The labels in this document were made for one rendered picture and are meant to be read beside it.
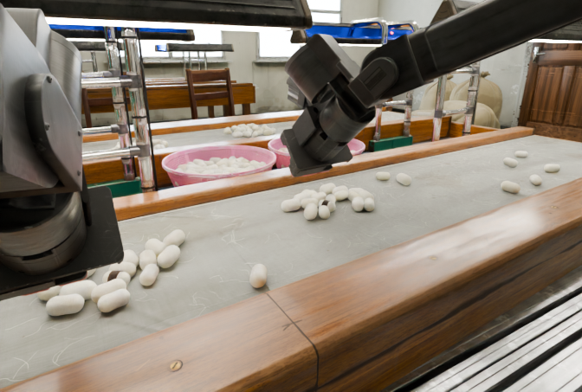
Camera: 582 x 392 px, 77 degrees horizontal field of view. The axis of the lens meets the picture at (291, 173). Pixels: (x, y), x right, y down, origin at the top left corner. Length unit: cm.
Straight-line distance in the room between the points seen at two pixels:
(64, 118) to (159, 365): 22
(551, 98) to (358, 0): 349
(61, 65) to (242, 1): 33
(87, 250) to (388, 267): 31
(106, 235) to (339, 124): 29
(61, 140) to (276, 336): 25
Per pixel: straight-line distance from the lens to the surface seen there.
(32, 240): 24
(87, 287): 48
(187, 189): 71
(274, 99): 622
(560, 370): 55
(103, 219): 33
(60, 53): 28
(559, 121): 531
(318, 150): 51
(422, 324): 44
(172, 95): 330
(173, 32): 109
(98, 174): 98
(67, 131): 19
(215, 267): 50
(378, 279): 44
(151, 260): 51
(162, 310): 45
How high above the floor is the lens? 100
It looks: 18 degrees down
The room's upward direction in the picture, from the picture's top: straight up
